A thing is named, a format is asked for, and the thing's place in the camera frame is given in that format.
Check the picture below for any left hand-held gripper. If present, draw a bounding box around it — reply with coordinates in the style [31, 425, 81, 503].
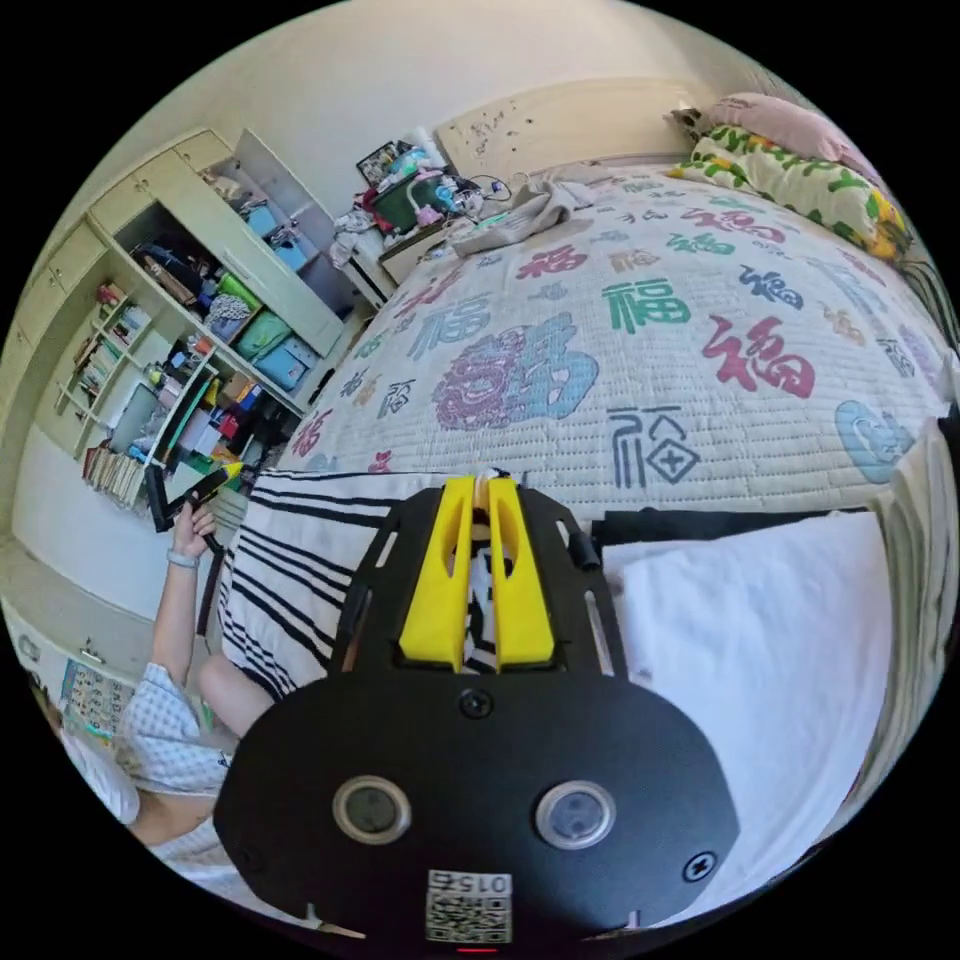
[173, 461, 246, 558]

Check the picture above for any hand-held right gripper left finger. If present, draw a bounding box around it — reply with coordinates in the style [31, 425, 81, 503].
[398, 479, 476, 673]

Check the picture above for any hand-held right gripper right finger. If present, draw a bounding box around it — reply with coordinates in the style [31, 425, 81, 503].
[487, 479, 557, 672]

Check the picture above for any black and white striped t-shirt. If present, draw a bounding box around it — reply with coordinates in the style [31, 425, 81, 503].
[215, 467, 895, 925]

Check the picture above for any person's left forearm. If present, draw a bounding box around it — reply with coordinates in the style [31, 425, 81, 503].
[152, 550, 202, 680]

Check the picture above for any person's left hand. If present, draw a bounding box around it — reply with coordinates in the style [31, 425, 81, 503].
[171, 500, 220, 561]

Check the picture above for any cream cupboard with shelves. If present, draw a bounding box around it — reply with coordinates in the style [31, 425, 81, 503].
[13, 127, 360, 515]

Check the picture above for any person's body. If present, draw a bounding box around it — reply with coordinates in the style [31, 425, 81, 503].
[29, 650, 280, 901]

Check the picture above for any bed with printed quilt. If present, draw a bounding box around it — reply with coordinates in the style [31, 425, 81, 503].
[275, 74, 960, 528]

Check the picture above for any white nightstand with clutter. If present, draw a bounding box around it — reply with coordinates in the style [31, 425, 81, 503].
[329, 138, 515, 303]

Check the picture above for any beige pile of clothes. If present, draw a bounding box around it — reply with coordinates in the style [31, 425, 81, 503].
[448, 173, 598, 259]

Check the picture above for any floral pillow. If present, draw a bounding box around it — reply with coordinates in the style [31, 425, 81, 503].
[665, 123, 915, 262]

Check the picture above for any pink pillow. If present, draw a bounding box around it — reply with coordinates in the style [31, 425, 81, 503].
[707, 92, 880, 183]

